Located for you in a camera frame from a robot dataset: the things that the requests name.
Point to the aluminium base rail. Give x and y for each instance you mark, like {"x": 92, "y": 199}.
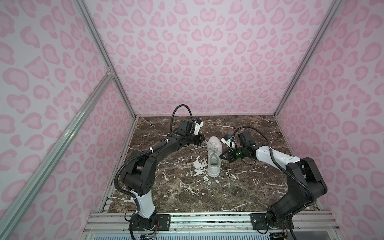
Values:
{"x": 309, "y": 225}

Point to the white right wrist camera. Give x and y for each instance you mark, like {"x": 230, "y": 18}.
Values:
{"x": 229, "y": 141}

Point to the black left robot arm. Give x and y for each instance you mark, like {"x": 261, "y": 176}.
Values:
{"x": 136, "y": 177}

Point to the aluminium diagonal frame strut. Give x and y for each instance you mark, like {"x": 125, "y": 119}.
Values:
{"x": 20, "y": 205}

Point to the white sneaker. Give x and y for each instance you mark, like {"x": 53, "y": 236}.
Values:
{"x": 215, "y": 149}

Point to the left corner frame post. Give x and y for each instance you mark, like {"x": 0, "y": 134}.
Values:
{"x": 91, "y": 26}

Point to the right corner frame post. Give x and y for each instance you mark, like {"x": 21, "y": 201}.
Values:
{"x": 331, "y": 14}

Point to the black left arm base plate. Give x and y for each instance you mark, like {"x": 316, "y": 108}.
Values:
{"x": 159, "y": 222}

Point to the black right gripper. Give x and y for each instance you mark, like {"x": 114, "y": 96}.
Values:
{"x": 230, "y": 157}

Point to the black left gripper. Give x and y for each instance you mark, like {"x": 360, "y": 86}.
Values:
{"x": 199, "y": 139}

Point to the corner frame post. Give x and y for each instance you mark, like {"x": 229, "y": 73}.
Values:
{"x": 331, "y": 14}
{"x": 91, "y": 26}

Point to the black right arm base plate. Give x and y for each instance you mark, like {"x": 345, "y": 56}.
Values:
{"x": 259, "y": 220}

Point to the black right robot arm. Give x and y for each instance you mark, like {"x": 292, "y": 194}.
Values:
{"x": 304, "y": 180}

